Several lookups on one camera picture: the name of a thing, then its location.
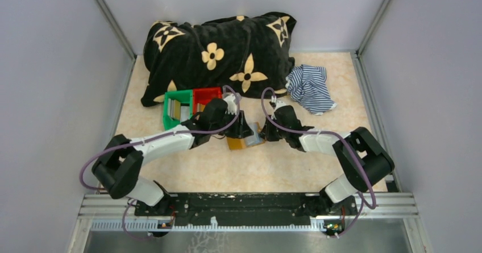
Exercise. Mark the green plastic bin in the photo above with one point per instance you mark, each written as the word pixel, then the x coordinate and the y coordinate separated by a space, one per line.
pixel 184 96

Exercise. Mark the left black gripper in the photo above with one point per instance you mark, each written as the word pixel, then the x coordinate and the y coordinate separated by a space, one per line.
pixel 241 128

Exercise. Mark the black floral blanket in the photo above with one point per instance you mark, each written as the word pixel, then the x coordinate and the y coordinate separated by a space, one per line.
pixel 247 54

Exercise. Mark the cards in green bin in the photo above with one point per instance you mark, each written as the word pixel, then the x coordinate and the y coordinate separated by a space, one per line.
pixel 178 111

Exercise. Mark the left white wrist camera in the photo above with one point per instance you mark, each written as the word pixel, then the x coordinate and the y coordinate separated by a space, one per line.
pixel 232 101

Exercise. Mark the yellow leather card holder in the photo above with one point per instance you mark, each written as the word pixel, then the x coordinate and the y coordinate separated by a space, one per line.
pixel 250 141

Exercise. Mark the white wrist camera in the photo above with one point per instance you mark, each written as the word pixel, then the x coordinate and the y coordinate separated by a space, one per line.
pixel 232 101
pixel 276 103

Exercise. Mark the blue striped cloth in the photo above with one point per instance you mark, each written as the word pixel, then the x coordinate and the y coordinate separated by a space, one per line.
pixel 307 85

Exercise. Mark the red plastic bin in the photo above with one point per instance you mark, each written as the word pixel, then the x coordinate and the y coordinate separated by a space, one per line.
pixel 202 96

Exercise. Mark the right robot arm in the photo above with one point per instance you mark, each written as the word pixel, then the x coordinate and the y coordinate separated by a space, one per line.
pixel 363 160

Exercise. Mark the aluminium front rail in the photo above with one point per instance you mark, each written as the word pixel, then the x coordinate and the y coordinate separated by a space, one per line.
pixel 107 214

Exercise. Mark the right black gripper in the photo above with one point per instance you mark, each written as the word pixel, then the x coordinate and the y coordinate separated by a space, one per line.
pixel 267 135

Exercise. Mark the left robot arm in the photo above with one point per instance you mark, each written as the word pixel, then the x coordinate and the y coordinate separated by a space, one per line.
pixel 118 166

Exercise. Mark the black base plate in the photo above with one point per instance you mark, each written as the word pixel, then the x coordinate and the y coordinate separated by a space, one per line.
pixel 246 209

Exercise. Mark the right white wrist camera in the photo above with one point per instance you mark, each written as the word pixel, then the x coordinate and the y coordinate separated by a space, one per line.
pixel 276 103

